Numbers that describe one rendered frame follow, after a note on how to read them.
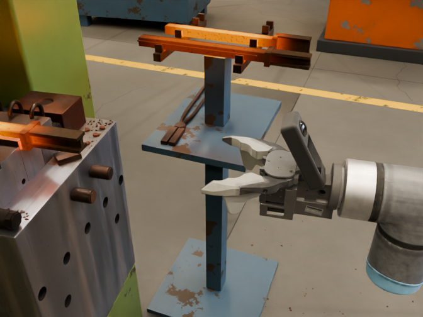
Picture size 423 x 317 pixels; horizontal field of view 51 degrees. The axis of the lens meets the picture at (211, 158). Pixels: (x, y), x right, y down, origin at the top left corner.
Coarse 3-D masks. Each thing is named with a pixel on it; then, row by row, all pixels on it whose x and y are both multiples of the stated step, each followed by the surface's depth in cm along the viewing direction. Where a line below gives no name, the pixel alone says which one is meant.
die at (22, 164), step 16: (0, 112) 85; (0, 144) 76; (16, 144) 75; (0, 160) 72; (16, 160) 75; (32, 160) 80; (48, 160) 85; (0, 176) 72; (16, 176) 76; (32, 176) 80; (0, 192) 72; (16, 192) 76
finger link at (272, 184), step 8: (264, 176) 66; (248, 184) 64; (256, 184) 64; (264, 184) 64; (272, 184) 64; (280, 184) 65; (240, 192) 64; (248, 192) 65; (264, 192) 64; (272, 192) 65
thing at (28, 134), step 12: (0, 132) 76; (12, 132) 76; (24, 132) 75; (36, 132) 75; (48, 132) 75; (60, 132) 75; (72, 132) 75; (84, 132) 76; (24, 144) 75; (36, 144) 76; (48, 144) 76; (60, 144) 76; (72, 144) 75; (84, 144) 76
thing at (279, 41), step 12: (168, 24) 123; (192, 36) 120; (204, 36) 119; (216, 36) 118; (228, 36) 116; (240, 36) 115; (252, 36) 114; (264, 36) 114; (276, 36) 113; (288, 36) 111; (300, 36) 111; (276, 48) 113; (288, 48) 113; (300, 48) 112
